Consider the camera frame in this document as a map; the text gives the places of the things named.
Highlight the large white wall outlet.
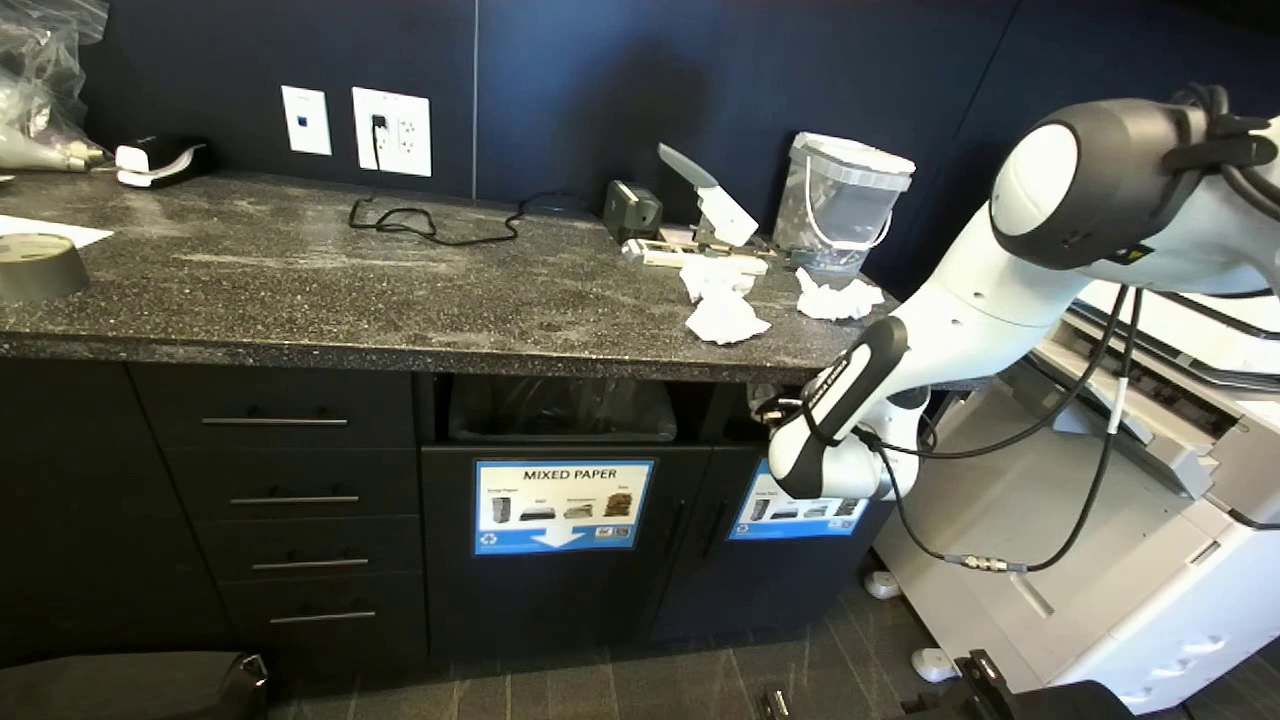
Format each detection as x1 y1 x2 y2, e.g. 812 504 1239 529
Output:
348 85 438 181

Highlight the black robot cable with connector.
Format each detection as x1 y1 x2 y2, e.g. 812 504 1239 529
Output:
852 283 1154 582

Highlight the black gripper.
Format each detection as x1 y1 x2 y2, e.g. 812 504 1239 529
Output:
749 380 820 436

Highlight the large white printer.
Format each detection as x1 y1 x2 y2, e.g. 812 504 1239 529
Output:
872 271 1280 718

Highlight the clear plastic bag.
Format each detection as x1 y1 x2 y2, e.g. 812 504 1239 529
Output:
0 0 114 177

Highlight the black recycling bin lid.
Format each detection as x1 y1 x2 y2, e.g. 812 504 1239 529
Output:
0 163 966 674

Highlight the flat white paper sheet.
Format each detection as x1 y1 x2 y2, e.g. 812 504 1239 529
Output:
0 212 119 256

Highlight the silver drawer handle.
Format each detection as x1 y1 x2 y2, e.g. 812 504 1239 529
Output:
248 557 378 576
197 413 354 431
229 492 363 514
266 609 381 630

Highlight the black rounded case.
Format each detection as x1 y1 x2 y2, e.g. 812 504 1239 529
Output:
0 648 276 720

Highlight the small black box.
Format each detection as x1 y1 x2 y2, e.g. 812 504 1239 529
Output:
601 177 668 245

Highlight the mixed paper sign down arrow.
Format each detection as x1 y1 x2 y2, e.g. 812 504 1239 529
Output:
473 455 657 561

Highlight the small white wall plate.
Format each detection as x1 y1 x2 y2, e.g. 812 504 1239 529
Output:
276 81 337 162

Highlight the thin black power cable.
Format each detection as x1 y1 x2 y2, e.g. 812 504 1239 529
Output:
348 189 603 251

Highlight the dark grey round dish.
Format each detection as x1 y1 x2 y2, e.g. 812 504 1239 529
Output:
0 227 91 303

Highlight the clear plastic bucket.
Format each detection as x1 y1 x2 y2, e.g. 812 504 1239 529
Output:
773 128 921 291

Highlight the mixed paper sign up arrow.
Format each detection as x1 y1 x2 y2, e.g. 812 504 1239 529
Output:
725 474 872 545

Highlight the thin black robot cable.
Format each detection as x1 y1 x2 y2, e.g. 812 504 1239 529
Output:
852 283 1136 463

